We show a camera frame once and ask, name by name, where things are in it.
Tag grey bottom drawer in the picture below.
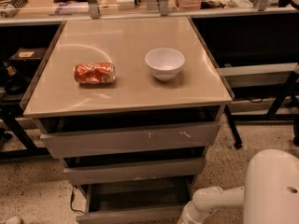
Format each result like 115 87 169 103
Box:
77 176 192 224

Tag grey drawer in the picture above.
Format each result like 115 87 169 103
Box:
63 147 206 185
41 105 222 159
77 176 192 224

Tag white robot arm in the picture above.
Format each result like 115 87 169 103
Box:
178 149 299 224

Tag grey drawer cabinet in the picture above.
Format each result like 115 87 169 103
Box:
20 16 235 224

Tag grey middle drawer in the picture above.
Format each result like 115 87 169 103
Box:
63 147 206 185

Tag grey top drawer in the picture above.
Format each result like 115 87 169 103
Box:
41 105 222 159

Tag white bowl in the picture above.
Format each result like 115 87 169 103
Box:
145 48 185 81

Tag crushed orange soda can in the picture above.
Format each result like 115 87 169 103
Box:
74 63 116 85

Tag black box with label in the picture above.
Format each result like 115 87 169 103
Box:
9 48 47 61

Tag white shoe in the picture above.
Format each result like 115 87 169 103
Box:
0 217 22 224

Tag black cable on floor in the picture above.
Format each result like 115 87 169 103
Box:
69 186 86 216

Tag white corrugated hose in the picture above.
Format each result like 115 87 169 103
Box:
0 0 30 19

